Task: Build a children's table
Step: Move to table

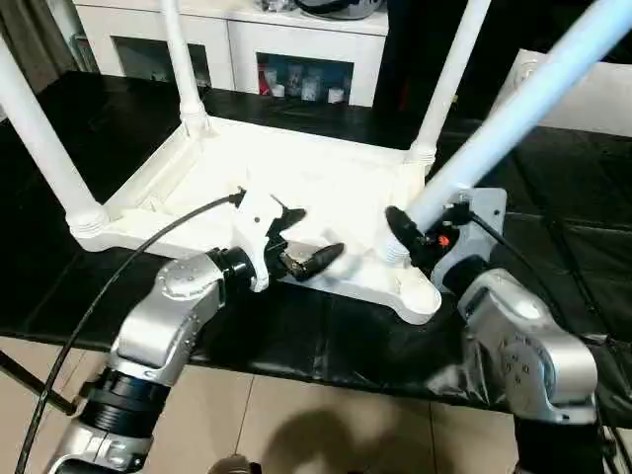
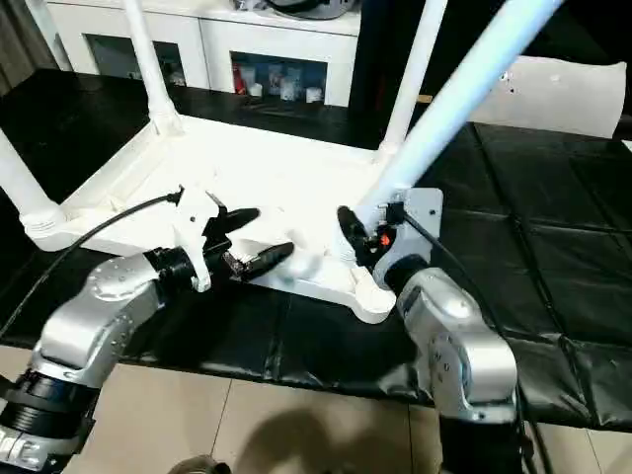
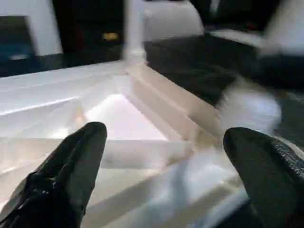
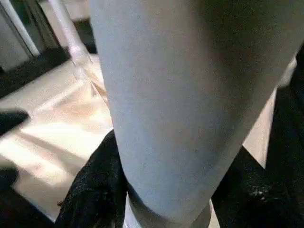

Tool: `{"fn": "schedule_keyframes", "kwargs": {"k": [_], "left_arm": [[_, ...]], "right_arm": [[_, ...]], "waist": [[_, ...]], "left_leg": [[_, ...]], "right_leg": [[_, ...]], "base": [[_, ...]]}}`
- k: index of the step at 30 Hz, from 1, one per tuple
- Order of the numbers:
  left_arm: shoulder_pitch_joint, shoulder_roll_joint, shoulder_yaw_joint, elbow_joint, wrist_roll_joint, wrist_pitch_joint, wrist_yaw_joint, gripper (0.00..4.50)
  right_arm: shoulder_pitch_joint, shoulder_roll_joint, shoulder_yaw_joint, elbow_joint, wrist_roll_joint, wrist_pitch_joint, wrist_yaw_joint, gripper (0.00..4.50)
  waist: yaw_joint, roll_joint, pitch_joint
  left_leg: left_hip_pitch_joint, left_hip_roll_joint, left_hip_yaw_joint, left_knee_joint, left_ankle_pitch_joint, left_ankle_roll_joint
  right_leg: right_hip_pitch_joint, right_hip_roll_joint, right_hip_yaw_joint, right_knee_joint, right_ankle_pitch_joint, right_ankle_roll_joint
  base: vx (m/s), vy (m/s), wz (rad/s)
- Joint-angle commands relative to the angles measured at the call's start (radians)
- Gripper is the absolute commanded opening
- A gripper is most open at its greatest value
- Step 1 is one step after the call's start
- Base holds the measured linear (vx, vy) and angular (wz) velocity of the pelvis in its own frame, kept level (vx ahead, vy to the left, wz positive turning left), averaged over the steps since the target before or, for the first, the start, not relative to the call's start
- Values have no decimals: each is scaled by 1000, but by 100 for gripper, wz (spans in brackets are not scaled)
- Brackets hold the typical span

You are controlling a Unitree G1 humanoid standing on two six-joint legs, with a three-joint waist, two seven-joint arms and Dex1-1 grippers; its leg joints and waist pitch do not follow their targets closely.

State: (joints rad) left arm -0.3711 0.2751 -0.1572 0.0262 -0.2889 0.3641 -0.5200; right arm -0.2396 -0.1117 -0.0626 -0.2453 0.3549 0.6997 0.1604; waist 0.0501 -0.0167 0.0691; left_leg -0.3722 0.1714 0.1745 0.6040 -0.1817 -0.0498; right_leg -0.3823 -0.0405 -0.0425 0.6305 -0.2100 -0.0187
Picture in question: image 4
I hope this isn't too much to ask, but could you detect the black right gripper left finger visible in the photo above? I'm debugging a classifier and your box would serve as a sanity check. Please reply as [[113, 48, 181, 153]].
[[56, 129, 129, 228]]

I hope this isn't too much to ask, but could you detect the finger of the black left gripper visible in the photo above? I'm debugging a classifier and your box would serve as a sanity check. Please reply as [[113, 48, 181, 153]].
[[0, 108, 32, 136], [0, 163, 20, 191]]

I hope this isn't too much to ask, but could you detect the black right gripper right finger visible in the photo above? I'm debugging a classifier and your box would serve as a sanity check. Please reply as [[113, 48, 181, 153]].
[[210, 145, 304, 228]]

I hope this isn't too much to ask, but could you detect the white plastic table top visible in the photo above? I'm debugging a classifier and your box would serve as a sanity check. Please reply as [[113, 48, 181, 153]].
[[0, 53, 298, 214]]

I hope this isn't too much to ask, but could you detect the white glass-door cabinet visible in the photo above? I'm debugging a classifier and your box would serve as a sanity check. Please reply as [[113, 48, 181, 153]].
[[0, 0, 69, 72]]

